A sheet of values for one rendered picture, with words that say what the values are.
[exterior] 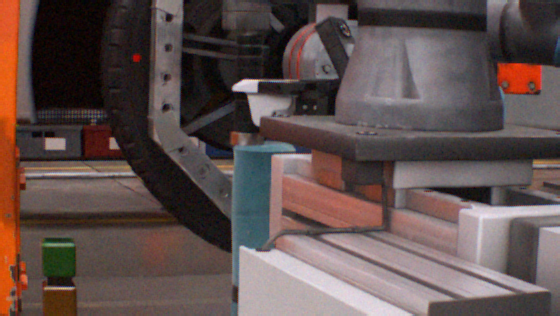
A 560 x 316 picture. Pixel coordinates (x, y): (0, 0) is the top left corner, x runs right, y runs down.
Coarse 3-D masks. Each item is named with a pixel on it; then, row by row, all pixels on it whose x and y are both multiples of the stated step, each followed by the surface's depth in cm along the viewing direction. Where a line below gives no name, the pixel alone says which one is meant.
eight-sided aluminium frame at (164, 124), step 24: (168, 0) 178; (168, 24) 178; (168, 48) 184; (168, 72) 179; (168, 96) 180; (168, 120) 180; (168, 144) 180; (192, 144) 181; (192, 168) 182; (216, 168) 182; (216, 192) 183
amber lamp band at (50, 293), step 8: (48, 288) 133; (56, 288) 133; (64, 288) 133; (72, 288) 134; (48, 296) 133; (56, 296) 133; (64, 296) 133; (72, 296) 134; (48, 304) 133; (56, 304) 133; (64, 304) 134; (72, 304) 134; (48, 312) 133; (56, 312) 133; (64, 312) 134; (72, 312) 134
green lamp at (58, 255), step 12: (48, 240) 134; (60, 240) 134; (72, 240) 135; (48, 252) 133; (60, 252) 133; (72, 252) 133; (48, 264) 133; (60, 264) 133; (72, 264) 133; (48, 276) 133; (60, 276) 133; (72, 276) 134
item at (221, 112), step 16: (272, 16) 193; (304, 16) 194; (272, 32) 196; (288, 32) 198; (192, 48) 190; (272, 48) 193; (272, 64) 193; (208, 112) 192; (224, 112) 192; (192, 128) 191
